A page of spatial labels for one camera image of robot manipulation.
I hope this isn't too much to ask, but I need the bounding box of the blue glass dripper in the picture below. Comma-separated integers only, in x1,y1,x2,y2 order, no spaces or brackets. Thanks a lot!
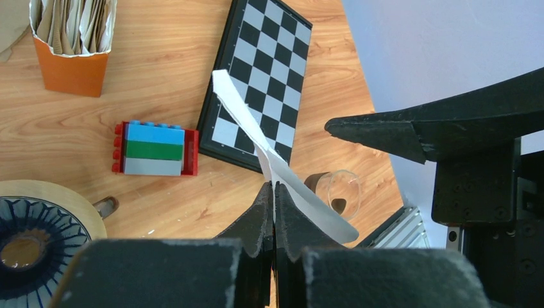
1,196,92,307

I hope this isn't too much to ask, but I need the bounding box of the red toy brick stack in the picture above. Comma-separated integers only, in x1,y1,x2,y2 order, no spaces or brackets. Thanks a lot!
112,120,199,176

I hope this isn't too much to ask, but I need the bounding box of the aluminium frame rail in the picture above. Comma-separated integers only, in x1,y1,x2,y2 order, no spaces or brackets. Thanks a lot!
355,207,430,249

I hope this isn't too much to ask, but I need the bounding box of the black white chessboard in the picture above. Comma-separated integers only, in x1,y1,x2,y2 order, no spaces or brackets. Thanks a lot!
197,0,312,172

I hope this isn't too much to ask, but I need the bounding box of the large wooden dripper ring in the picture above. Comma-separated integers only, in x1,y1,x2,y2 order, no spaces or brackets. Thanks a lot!
0,180,108,243

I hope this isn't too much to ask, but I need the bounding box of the glass coffee carafe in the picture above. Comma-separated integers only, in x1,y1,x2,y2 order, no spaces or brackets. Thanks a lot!
92,196,119,219

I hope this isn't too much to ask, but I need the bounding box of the white paper coffee filter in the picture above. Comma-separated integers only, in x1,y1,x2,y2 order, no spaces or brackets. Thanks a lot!
212,69,359,244

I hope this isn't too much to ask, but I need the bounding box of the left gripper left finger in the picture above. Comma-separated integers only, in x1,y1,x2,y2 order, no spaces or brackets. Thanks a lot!
50,182,273,307

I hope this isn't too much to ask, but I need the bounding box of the clear glass beaker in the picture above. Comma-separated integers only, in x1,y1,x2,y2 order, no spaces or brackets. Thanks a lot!
304,169,362,221

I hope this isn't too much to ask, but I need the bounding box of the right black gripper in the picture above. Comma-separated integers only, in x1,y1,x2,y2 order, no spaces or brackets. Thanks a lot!
325,69,543,307

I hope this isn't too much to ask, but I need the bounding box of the orange filter box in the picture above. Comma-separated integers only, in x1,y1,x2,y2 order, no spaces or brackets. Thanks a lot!
29,0,117,97

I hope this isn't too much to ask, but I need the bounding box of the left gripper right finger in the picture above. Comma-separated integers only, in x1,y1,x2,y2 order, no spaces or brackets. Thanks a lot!
275,184,491,307

